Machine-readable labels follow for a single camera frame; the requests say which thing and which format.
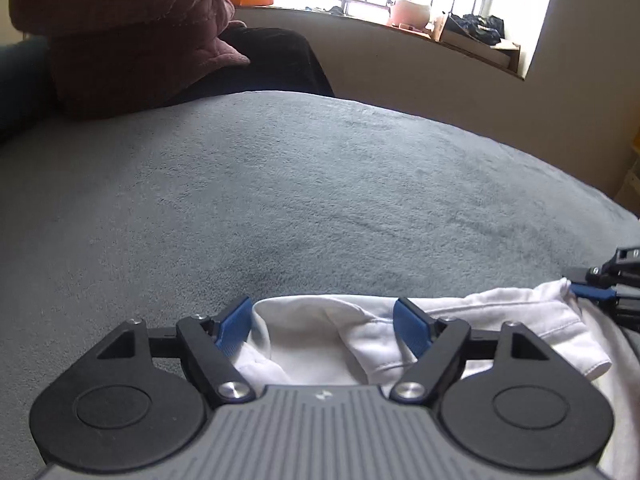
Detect cardboard box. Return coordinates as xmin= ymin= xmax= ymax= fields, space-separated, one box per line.
xmin=432 ymin=12 xmax=521 ymax=71

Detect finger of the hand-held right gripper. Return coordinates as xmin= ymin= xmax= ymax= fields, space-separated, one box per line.
xmin=562 ymin=246 xmax=640 ymax=288
xmin=570 ymin=282 xmax=640 ymax=331

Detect white shirt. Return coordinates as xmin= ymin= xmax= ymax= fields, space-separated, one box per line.
xmin=227 ymin=277 xmax=640 ymax=480

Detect grey blanket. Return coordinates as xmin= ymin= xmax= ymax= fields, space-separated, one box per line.
xmin=0 ymin=91 xmax=640 ymax=461

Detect pink container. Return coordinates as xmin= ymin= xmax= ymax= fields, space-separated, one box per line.
xmin=387 ymin=0 xmax=432 ymax=28

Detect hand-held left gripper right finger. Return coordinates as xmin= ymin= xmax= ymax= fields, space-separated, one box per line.
xmin=390 ymin=297 xmax=553 ymax=405

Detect dark crumpled bag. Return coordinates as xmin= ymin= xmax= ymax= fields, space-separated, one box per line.
xmin=445 ymin=12 xmax=506 ymax=46

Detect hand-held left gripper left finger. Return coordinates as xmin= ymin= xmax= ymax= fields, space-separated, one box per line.
xmin=97 ymin=296 xmax=256 ymax=405

